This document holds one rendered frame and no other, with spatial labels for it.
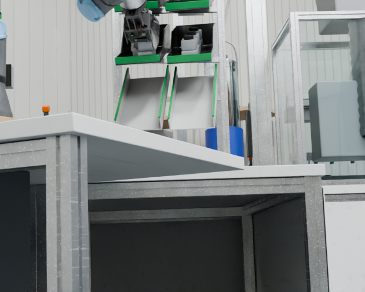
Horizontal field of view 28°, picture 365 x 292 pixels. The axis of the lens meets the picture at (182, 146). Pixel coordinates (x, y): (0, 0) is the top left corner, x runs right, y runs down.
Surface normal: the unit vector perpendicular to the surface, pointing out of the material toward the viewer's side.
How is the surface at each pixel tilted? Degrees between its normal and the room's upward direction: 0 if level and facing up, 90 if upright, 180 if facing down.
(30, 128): 90
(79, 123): 90
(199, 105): 45
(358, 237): 90
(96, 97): 90
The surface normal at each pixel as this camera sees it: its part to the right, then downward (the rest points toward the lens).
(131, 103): -0.12, -0.79
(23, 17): 0.90, -0.09
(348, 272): 0.04, -0.14
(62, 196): -0.44, -0.11
